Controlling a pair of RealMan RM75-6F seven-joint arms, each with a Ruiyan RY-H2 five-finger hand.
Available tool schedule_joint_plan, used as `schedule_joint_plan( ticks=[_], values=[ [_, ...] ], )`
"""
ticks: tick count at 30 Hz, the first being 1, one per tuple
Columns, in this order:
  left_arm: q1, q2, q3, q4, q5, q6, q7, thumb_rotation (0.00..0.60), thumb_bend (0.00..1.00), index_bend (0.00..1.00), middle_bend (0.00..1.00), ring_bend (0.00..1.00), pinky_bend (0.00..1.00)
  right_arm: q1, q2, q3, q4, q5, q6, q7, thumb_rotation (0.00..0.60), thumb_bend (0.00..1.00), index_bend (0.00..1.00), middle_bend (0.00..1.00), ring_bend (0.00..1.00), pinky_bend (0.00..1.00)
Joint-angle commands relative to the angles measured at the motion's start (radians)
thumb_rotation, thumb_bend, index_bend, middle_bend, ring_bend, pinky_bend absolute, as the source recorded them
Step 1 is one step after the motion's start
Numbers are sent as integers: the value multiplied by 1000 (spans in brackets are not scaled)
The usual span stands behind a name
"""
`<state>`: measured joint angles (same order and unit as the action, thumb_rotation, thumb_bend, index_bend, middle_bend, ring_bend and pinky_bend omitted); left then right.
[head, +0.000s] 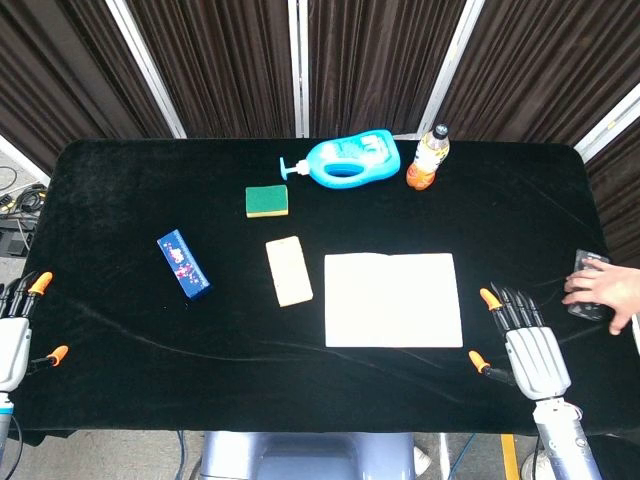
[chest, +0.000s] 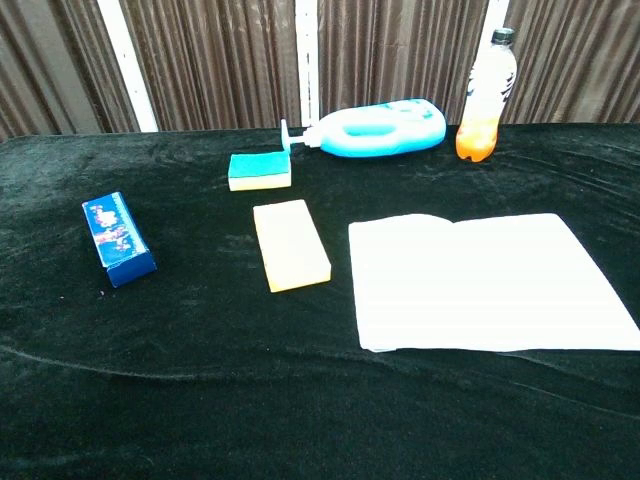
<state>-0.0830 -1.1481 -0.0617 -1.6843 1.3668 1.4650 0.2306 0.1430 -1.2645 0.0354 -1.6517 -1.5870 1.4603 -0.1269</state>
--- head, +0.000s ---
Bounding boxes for lilac robot base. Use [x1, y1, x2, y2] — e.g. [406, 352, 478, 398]
[198, 430, 419, 480]

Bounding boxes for coiled black floor cables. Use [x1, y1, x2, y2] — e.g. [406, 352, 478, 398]
[0, 164, 50, 219]

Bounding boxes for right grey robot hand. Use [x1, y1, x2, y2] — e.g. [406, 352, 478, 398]
[468, 281, 573, 402]

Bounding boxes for brown pleated curtain panel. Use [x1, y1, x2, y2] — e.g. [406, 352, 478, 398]
[127, 0, 297, 140]
[439, 0, 640, 146]
[305, 0, 469, 140]
[0, 0, 174, 175]
[583, 127, 640, 269]

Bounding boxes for white shoe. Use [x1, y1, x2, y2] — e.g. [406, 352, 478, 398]
[412, 445, 433, 477]
[520, 449, 545, 480]

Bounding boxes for green and yellow sponge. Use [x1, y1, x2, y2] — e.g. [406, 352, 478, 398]
[244, 184, 290, 219]

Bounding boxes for white screen frame post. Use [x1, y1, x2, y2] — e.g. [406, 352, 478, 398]
[103, 0, 188, 140]
[286, 0, 311, 139]
[573, 82, 640, 150]
[416, 0, 487, 140]

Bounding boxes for person's bare hand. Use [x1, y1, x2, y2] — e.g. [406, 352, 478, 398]
[561, 259, 640, 336]

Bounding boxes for blue floor cable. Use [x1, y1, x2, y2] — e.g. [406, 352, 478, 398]
[173, 429, 190, 480]
[448, 432, 477, 480]

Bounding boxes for orange drink bottle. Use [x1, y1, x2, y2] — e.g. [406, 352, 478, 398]
[405, 123, 451, 192]

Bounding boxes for blue pump detergent bottle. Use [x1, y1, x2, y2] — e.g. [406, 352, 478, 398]
[278, 128, 402, 190]

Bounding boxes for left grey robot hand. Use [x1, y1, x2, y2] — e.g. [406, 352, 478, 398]
[0, 271, 70, 395]

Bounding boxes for black velvet tablecloth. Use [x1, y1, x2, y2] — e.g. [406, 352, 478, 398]
[9, 138, 640, 444]

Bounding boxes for cream rectangular sponge block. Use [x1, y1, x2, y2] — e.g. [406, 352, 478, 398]
[264, 235, 315, 308]

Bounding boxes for black handheld device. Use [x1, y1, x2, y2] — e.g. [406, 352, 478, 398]
[567, 248, 615, 322]

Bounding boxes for blue printed carton box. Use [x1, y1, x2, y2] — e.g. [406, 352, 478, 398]
[156, 228, 214, 301]

